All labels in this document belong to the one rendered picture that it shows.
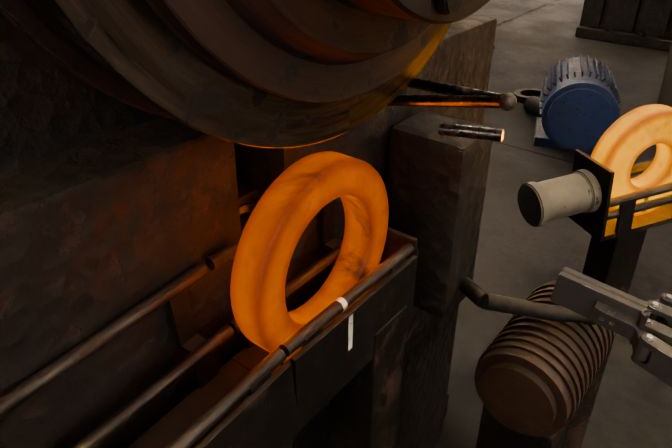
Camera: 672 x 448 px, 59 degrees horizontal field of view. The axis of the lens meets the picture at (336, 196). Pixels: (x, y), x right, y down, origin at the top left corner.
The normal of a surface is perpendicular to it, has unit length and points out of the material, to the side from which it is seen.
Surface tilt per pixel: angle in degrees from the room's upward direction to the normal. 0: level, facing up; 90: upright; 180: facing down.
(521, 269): 0
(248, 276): 72
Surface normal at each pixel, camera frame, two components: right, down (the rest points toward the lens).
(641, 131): 0.29, 0.47
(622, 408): 0.00, -0.88
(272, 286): 0.79, 0.30
